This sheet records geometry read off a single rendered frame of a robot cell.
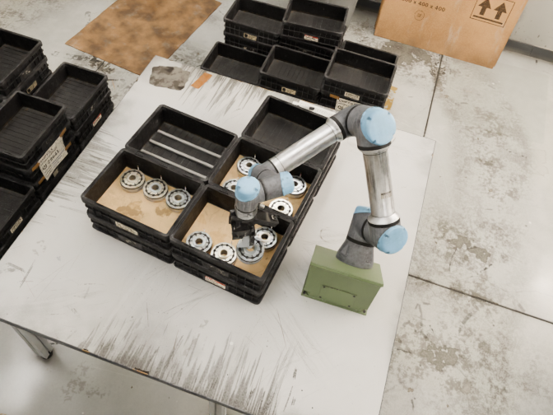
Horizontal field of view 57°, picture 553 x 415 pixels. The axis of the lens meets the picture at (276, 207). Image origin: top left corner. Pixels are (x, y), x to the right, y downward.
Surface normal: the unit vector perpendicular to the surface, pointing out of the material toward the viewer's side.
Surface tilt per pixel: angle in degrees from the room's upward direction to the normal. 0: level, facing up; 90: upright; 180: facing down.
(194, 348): 0
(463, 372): 0
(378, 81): 0
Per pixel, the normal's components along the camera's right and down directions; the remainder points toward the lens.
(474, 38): -0.29, 0.55
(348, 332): 0.09, -0.57
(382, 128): 0.35, 0.17
